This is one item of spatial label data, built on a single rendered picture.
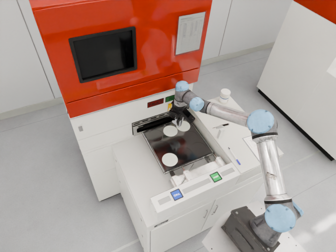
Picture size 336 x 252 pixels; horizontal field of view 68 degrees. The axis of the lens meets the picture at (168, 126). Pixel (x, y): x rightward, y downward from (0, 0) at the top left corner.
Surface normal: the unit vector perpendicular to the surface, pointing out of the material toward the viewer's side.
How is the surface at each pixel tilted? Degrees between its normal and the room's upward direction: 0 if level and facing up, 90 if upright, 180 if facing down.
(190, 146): 0
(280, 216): 51
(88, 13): 90
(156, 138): 0
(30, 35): 90
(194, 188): 0
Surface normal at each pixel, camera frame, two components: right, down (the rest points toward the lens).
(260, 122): -0.52, -0.27
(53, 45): 0.45, 0.69
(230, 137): 0.06, -0.65
